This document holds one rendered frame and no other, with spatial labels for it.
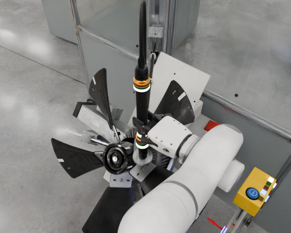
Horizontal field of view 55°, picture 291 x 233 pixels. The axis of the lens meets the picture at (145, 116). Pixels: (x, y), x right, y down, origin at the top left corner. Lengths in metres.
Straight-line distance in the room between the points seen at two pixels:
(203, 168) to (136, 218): 0.23
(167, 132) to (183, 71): 0.50
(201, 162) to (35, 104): 2.68
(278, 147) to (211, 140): 1.04
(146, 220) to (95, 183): 2.02
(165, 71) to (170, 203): 0.88
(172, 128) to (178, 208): 0.37
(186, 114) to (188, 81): 0.32
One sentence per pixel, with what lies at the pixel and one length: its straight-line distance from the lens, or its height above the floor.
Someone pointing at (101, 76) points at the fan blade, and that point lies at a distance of 1.11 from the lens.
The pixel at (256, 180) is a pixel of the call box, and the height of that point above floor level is 1.07.
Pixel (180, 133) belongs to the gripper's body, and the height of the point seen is 1.50.
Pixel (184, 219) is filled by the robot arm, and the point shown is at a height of 1.67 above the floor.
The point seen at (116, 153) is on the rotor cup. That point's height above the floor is 1.24.
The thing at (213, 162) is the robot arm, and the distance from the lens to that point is 0.62.
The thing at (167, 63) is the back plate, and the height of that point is 1.34.
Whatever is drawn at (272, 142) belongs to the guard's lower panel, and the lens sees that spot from 1.65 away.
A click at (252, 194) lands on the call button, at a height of 1.08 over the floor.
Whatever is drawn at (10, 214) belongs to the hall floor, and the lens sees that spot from 2.51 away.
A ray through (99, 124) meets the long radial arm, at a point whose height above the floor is 1.12.
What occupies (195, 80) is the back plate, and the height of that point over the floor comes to 1.33.
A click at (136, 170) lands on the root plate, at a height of 1.19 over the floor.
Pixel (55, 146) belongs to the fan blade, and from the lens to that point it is 1.29.
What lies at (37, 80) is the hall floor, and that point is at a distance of 3.45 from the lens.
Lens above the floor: 2.11
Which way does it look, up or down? 48 degrees down
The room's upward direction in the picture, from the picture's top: straight up
